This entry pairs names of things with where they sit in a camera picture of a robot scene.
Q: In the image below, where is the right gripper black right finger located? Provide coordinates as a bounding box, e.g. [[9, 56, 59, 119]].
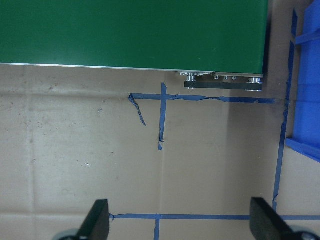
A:
[[249, 197, 295, 240]]

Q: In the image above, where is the green conveyor belt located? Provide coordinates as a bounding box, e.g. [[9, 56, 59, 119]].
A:
[[0, 0, 268, 91]]

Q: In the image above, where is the blue plastic bin right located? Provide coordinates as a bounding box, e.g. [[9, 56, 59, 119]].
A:
[[285, 0, 320, 162]]

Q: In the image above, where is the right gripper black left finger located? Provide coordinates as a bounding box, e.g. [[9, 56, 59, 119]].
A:
[[75, 199, 110, 240]]

